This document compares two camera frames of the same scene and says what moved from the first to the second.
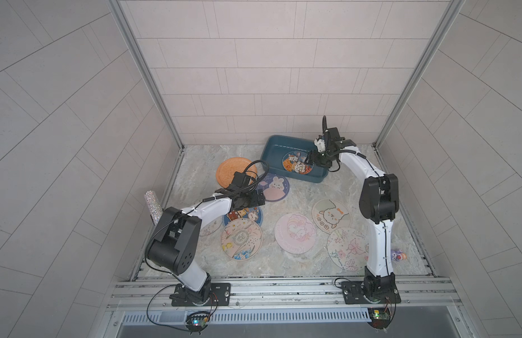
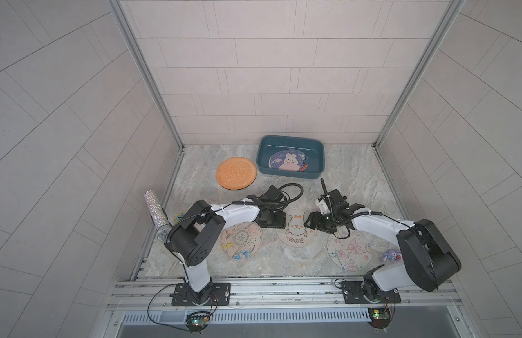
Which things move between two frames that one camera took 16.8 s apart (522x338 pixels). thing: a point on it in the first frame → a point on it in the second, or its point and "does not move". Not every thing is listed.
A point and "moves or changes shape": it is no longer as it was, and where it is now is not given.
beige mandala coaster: x=241 y=239 does not move
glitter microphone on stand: x=153 y=205 does not move
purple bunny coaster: x=275 y=187 → x=289 y=160
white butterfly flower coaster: x=347 y=248 does not move
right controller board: x=380 y=317 does not move
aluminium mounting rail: x=154 y=294 does not move
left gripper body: x=249 y=199 → x=274 y=220
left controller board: x=197 y=322 does not move
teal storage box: x=285 y=156 does not move
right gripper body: x=322 y=158 → x=324 y=222
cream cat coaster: x=329 y=215 moves or changes shape
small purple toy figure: x=398 y=255 does not move
